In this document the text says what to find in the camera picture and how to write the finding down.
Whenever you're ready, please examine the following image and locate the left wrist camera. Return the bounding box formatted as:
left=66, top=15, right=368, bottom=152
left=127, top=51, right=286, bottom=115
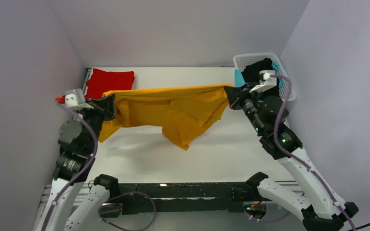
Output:
left=55, top=89, right=94, bottom=111

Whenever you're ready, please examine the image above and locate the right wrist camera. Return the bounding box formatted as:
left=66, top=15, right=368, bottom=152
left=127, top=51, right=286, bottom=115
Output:
left=249, top=70, right=278, bottom=93

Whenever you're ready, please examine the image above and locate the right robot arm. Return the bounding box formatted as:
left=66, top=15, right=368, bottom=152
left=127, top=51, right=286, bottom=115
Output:
left=224, top=87, right=359, bottom=231

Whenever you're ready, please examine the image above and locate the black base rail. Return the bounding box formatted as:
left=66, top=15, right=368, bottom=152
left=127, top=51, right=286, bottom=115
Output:
left=100, top=182, right=264, bottom=218

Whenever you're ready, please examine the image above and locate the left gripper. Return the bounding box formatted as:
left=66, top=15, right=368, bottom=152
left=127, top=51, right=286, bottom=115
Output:
left=76, top=93, right=116, bottom=151

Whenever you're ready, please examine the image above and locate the teal t shirt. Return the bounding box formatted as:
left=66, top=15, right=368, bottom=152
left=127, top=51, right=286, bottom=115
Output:
left=234, top=62, right=281, bottom=87

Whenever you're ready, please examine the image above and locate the yellow t shirt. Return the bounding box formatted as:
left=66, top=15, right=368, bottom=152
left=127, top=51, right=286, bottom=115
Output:
left=98, top=84, right=228, bottom=150

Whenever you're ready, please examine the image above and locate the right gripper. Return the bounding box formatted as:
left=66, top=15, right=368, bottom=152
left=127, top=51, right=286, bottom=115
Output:
left=225, top=82, right=266, bottom=134

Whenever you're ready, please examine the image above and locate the folded red t shirt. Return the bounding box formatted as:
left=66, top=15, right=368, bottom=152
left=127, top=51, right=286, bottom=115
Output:
left=85, top=68, right=135, bottom=99

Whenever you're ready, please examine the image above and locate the white plastic basket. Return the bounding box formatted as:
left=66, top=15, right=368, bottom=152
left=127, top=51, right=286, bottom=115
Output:
left=233, top=52, right=296, bottom=101

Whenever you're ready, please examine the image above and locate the black t shirt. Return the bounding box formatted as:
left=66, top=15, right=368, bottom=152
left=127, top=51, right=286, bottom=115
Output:
left=241, top=58, right=279, bottom=99

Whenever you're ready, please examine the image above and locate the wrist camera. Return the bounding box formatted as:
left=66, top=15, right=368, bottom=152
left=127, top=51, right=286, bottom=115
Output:
left=249, top=70, right=278, bottom=93
left=55, top=89, right=94, bottom=111

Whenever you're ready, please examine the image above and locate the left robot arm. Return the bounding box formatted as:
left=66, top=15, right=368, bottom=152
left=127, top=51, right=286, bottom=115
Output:
left=37, top=93, right=120, bottom=231

